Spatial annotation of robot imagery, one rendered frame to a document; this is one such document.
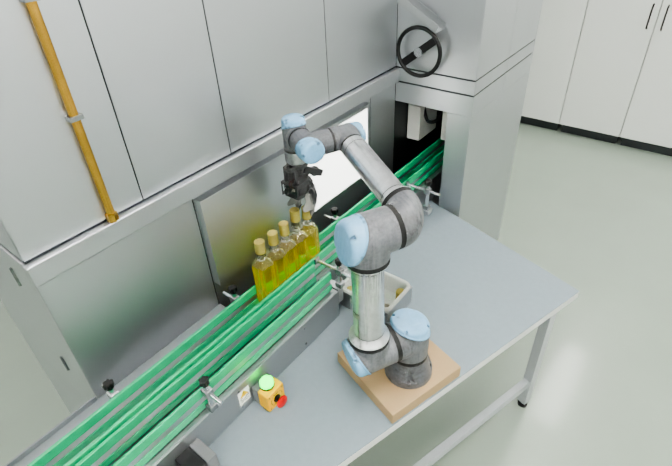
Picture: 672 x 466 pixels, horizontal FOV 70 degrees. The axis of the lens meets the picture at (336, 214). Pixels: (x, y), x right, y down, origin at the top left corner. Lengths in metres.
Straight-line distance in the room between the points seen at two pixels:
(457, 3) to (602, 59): 2.91
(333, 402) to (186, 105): 0.99
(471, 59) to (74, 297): 1.61
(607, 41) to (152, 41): 4.02
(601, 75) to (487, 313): 3.31
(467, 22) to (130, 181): 1.36
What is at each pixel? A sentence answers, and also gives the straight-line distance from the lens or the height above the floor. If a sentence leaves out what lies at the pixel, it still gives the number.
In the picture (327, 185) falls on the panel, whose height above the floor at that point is 1.07.
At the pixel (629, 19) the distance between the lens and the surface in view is 4.74.
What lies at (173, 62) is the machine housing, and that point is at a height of 1.72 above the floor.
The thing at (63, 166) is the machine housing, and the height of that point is 1.58.
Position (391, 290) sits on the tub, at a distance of 1.91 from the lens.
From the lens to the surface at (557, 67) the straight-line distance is 4.94.
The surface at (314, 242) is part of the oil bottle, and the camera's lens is 1.75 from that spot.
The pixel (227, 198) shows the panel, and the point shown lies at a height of 1.28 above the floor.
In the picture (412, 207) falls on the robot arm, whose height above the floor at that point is 1.43.
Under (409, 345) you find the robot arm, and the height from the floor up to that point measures 0.98.
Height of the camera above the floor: 2.10
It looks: 35 degrees down
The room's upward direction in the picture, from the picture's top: 3 degrees counter-clockwise
